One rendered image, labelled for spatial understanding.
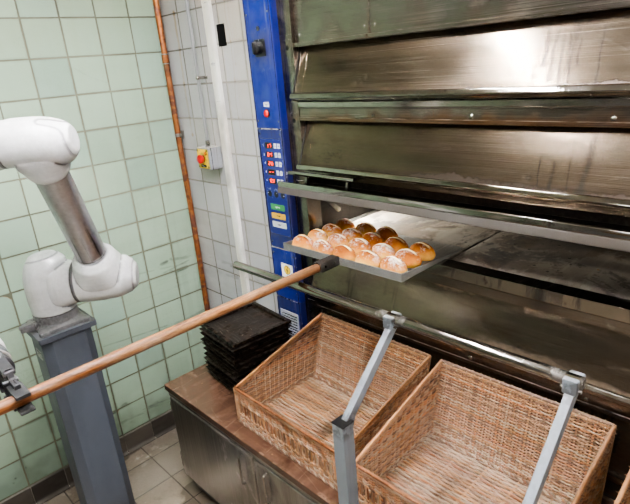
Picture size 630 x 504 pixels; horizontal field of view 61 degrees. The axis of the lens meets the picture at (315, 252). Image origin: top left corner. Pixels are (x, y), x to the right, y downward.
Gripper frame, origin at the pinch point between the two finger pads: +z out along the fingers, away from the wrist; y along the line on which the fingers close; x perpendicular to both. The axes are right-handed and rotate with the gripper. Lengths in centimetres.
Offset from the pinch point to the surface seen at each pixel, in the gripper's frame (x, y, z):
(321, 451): -69, 49, 19
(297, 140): -120, -36, -34
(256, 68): -117, -63, -51
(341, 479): -59, 42, 38
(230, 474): -65, 85, -30
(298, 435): -69, 49, 9
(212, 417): -65, 62, -37
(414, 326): -82, 2, 46
